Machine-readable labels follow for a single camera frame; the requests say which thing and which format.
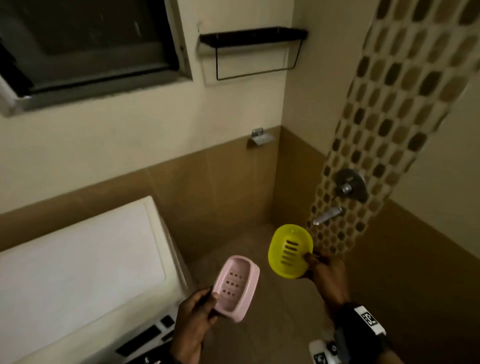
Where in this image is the person's left hand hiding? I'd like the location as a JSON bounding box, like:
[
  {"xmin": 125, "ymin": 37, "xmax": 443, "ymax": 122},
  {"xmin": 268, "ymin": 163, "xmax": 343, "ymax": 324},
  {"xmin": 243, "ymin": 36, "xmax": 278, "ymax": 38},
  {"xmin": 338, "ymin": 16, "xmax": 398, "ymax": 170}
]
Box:
[{"xmin": 168, "ymin": 287, "xmax": 220, "ymax": 364}]

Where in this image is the black right wrist band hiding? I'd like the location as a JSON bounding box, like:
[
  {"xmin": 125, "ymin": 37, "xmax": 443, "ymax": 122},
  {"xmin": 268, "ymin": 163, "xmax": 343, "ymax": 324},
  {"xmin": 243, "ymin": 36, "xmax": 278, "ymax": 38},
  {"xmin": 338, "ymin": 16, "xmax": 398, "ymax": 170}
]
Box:
[{"xmin": 333, "ymin": 301, "xmax": 389, "ymax": 364}]

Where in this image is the black wrist band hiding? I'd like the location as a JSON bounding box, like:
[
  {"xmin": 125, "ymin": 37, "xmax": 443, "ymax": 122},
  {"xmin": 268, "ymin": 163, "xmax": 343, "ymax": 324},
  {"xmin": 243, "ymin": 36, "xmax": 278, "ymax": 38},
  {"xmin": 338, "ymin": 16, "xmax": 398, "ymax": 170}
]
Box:
[
  {"xmin": 127, "ymin": 343, "xmax": 177, "ymax": 364},
  {"xmin": 333, "ymin": 301, "xmax": 389, "ymax": 364}
]

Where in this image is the yellow plastic soap dish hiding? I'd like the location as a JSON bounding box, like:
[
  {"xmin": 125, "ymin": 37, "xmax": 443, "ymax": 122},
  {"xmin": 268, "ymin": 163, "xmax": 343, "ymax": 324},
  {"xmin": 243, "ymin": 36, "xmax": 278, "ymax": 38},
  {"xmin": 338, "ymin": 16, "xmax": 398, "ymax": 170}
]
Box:
[{"xmin": 267, "ymin": 223, "xmax": 314, "ymax": 280}]

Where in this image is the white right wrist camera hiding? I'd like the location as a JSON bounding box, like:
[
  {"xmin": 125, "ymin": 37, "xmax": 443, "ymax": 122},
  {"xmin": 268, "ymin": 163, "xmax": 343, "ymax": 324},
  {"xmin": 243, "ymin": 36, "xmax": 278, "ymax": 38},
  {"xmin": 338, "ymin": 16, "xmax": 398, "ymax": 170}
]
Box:
[{"xmin": 308, "ymin": 339, "xmax": 340, "ymax": 364}]

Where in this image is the white plastic appliance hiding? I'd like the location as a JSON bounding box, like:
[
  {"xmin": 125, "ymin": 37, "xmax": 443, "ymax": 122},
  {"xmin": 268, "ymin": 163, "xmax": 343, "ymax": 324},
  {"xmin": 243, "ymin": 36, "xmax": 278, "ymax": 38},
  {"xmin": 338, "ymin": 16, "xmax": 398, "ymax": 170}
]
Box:
[{"xmin": 0, "ymin": 195, "xmax": 194, "ymax": 364}]

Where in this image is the chrome wall soap dish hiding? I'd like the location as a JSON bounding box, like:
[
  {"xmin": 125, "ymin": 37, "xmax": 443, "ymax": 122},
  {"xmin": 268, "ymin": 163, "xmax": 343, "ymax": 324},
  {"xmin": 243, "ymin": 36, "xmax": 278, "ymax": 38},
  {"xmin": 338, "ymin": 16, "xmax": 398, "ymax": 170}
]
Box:
[{"xmin": 249, "ymin": 127, "xmax": 277, "ymax": 147}]

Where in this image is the dark framed window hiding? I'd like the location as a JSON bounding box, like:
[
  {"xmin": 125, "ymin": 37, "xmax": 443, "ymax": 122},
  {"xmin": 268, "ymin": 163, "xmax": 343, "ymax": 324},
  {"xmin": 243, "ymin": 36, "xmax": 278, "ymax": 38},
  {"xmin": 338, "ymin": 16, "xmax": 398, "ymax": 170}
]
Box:
[{"xmin": 0, "ymin": 0, "xmax": 193, "ymax": 118}]

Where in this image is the black left wrist band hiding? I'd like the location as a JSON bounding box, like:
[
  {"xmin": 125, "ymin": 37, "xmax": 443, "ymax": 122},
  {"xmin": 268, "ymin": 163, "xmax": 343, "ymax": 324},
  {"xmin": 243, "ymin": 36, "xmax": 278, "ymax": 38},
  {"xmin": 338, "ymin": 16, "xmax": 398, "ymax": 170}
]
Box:
[{"xmin": 127, "ymin": 343, "xmax": 177, "ymax": 364}]

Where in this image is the black shelf with wire rail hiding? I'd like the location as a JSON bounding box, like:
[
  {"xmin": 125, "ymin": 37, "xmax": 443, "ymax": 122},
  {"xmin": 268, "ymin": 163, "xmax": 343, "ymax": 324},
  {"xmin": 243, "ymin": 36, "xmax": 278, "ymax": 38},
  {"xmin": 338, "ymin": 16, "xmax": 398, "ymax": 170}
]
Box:
[{"xmin": 199, "ymin": 26, "xmax": 309, "ymax": 82}]

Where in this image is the person's right hand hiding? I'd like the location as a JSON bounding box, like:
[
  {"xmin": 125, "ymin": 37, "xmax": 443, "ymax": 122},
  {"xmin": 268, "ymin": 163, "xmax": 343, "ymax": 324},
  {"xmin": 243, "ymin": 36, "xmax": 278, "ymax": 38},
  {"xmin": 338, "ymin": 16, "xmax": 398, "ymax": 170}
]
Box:
[{"xmin": 301, "ymin": 247, "xmax": 352, "ymax": 320}]

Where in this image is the pink plastic soap dish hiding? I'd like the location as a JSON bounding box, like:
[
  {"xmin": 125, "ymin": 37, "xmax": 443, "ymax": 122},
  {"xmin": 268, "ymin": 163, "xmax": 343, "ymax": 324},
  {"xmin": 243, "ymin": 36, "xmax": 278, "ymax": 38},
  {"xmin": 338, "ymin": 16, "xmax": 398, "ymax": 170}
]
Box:
[{"xmin": 210, "ymin": 255, "xmax": 261, "ymax": 323}]

